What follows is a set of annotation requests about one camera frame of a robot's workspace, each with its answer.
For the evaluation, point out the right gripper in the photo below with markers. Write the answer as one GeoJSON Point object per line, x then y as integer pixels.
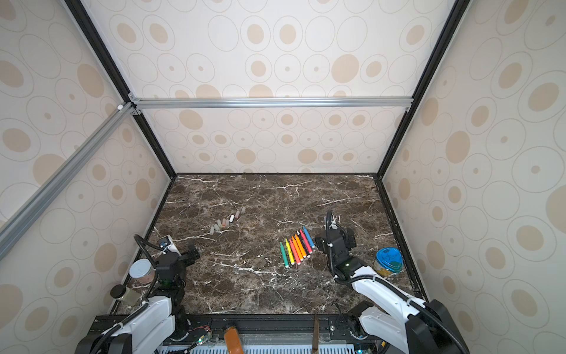
{"type": "Point", "coordinates": [334, 234]}

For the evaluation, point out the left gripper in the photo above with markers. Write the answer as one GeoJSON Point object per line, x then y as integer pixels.
{"type": "Point", "coordinates": [191, 258]}

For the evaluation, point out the blue marker pen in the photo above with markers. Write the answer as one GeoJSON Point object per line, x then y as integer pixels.
{"type": "Point", "coordinates": [309, 239]}

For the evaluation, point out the red-pink marker pen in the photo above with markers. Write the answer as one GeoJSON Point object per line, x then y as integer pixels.
{"type": "Point", "coordinates": [306, 243]}

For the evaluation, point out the orange marker pen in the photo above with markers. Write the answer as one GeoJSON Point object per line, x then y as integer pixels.
{"type": "Point", "coordinates": [301, 246]}
{"type": "Point", "coordinates": [298, 253]}

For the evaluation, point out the pink marker pen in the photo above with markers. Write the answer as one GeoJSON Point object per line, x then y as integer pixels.
{"type": "Point", "coordinates": [295, 254]}

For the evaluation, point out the yellow marker pen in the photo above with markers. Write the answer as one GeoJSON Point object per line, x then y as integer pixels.
{"type": "Point", "coordinates": [290, 252]}

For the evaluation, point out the green marker pen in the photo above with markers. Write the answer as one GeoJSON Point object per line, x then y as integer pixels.
{"type": "Point", "coordinates": [284, 255]}

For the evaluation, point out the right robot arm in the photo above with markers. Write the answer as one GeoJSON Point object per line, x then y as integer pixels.
{"type": "Point", "coordinates": [401, 320]}

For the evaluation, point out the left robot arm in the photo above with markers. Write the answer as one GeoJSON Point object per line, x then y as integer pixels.
{"type": "Point", "coordinates": [160, 316]}

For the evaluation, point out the blue-lidded plastic cup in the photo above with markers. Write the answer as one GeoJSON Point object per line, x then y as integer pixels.
{"type": "Point", "coordinates": [388, 261]}

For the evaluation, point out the brown thin stick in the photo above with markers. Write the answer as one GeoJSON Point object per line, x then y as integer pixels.
{"type": "Point", "coordinates": [315, 335]}

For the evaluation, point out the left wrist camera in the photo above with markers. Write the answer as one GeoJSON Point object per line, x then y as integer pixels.
{"type": "Point", "coordinates": [166, 245]}

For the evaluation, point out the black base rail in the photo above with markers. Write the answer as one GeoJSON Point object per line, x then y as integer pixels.
{"type": "Point", "coordinates": [274, 333]}

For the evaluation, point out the orange-brown handle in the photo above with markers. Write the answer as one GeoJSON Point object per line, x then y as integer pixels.
{"type": "Point", "coordinates": [232, 340]}

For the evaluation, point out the horizontal aluminium rail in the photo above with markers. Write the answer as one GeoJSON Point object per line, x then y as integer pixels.
{"type": "Point", "coordinates": [243, 103]}

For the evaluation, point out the diagonal aluminium rail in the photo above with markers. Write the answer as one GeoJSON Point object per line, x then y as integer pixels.
{"type": "Point", "coordinates": [28, 214]}

